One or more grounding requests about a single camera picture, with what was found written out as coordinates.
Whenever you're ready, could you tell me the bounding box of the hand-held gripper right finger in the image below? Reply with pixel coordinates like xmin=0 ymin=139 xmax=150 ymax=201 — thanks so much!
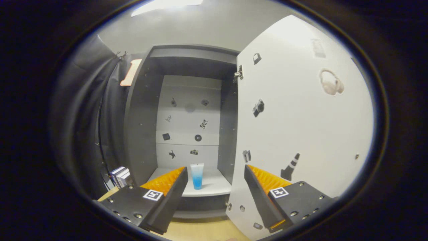
xmin=244 ymin=164 xmax=336 ymax=234

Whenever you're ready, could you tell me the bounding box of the white blue cosmetic tube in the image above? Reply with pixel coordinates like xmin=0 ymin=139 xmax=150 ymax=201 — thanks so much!
xmin=190 ymin=163 xmax=205 ymax=190

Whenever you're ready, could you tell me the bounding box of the pale grey cabinet door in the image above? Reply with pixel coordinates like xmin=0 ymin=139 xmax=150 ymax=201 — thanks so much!
xmin=225 ymin=14 xmax=375 ymax=241

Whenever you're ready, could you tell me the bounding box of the dark blue book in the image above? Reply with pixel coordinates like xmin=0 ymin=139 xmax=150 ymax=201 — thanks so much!
xmin=110 ymin=166 xmax=126 ymax=186

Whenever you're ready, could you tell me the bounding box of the black backdrop cloth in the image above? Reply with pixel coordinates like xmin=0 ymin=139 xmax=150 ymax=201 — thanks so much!
xmin=50 ymin=33 xmax=144 ymax=201

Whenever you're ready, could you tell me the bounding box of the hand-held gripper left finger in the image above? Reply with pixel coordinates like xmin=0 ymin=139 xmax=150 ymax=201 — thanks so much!
xmin=93 ymin=166 xmax=189 ymax=235

